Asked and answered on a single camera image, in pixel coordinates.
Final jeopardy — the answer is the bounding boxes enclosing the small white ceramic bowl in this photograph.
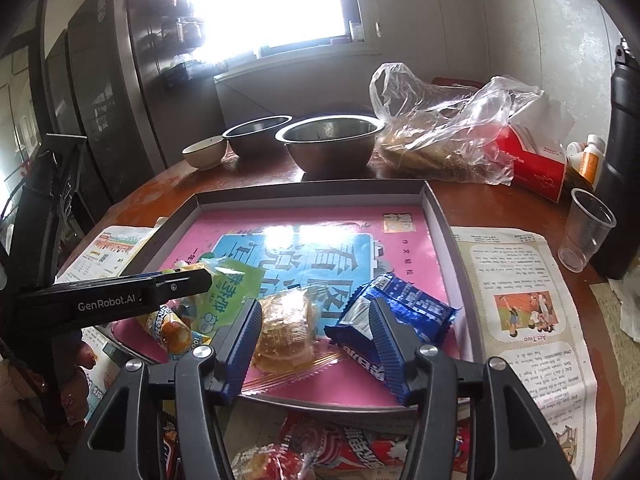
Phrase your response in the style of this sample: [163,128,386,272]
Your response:
[182,136,227,171]

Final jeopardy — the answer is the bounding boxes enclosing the black thermos flask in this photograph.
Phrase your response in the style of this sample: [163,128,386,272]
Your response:
[592,40,640,280]

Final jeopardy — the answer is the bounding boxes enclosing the yellow snack bar packet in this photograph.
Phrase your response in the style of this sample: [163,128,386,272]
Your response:
[136,304,212,361]

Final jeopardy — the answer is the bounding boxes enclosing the blue Oreo packet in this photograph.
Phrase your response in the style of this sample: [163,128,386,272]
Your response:
[324,272,458,382]

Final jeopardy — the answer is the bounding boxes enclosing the grey box with pink book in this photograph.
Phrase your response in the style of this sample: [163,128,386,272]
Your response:
[102,179,484,413]

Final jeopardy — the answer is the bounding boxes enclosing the red candy stick packet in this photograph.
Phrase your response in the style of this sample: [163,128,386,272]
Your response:
[229,410,471,480]

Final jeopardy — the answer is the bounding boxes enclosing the large newspaper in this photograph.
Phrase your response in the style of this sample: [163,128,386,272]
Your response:
[61,226,597,479]

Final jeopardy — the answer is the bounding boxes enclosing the Snickers bar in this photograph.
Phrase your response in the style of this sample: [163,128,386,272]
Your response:
[160,412,179,480]

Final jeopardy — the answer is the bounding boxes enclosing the orange pill bottle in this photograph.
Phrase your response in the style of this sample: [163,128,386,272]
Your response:
[578,143,603,186]

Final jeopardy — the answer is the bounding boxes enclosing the green-wrapped yellow cake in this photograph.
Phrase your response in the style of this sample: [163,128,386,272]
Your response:
[169,256,266,337]

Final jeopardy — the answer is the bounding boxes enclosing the red tissue box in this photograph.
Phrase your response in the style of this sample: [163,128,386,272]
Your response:
[497,93,575,203]

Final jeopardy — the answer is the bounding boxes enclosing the window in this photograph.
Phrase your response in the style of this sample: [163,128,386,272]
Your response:
[186,0,366,67]

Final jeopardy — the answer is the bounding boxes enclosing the clear plastic cup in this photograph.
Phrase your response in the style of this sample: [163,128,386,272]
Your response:
[558,188,617,273]

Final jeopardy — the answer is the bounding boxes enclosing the plastic bag with bread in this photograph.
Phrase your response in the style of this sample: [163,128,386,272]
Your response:
[369,63,542,185]

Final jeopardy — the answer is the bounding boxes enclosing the crumpled white tissue paper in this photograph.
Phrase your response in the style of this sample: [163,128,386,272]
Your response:
[608,269,640,344]

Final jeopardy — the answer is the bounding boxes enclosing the dark refrigerator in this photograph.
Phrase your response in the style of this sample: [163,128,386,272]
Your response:
[0,0,227,226]

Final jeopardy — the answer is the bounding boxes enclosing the large steel bowl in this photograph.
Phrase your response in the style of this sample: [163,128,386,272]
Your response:
[276,115,385,179]

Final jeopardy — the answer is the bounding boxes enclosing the clear-wrapped flaky pastry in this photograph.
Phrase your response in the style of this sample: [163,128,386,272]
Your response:
[242,285,344,396]

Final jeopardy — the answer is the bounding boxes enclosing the dark steel bowl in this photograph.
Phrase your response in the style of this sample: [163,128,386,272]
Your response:
[222,115,292,158]

